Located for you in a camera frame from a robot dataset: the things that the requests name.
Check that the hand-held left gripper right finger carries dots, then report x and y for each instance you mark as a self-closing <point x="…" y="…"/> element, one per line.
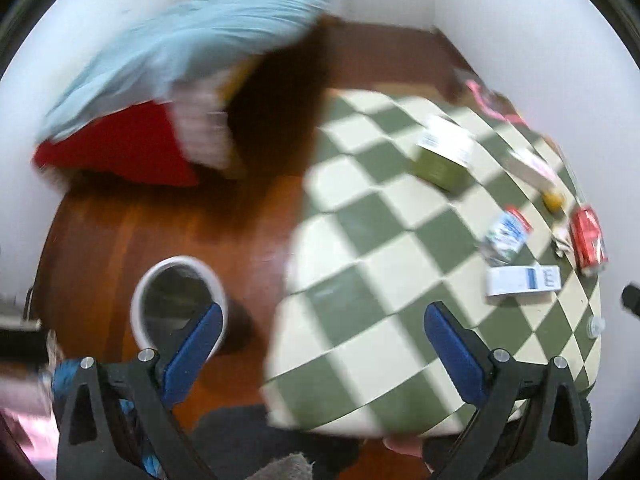
<point x="450" y="355"/>

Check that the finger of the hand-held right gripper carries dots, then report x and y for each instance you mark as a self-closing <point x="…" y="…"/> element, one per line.
<point x="632" y="302"/>

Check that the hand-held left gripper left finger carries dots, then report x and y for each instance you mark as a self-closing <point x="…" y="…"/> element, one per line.
<point x="197" y="350"/>

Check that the clear bottle cap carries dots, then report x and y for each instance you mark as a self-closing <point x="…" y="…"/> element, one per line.
<point x="596" y="326"/>

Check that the red drink can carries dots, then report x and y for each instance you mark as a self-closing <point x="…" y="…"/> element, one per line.
<point x="589" y="240"/>

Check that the white round trash bin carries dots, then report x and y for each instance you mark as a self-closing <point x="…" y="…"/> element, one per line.
<point x="145" y="285"/>

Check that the paper scrap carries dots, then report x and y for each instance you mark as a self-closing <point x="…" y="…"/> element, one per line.
<point x="562" y="242"/>

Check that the white box with blue print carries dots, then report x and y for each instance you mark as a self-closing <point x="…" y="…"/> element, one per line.
<point x="515" y="280"/>

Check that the small yellow item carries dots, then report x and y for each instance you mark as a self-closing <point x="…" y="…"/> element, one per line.
<point x="554" y="200"/>

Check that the blue white packet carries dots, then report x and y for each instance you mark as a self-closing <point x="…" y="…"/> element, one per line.
<point x="507" y="235"/>

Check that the white carton with pink print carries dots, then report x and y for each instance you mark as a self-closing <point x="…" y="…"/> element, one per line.
<point x="532" y="167"/>

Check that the green and white box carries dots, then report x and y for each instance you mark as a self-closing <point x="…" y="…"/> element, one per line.
<point x="440" y="160"/>

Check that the person's left leg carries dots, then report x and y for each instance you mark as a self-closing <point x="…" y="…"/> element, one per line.
<point x="260" y="435"/>

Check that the green white checkered tablecloth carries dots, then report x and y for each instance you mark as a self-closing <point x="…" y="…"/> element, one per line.
<point x="375" y="270"/>

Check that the red bed sheet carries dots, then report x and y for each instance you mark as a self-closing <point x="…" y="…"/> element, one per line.
<point x="125" y="145"/>

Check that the pink checkered mattress cover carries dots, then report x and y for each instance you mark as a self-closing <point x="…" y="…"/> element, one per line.
<point x="205" y="120"/>

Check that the pink soft toy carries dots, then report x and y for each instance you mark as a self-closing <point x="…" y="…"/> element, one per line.
<point x="492" y="102"/>

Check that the bed with blue duvet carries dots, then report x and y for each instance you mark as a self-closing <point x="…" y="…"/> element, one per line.
<point x="200" y="35"/>

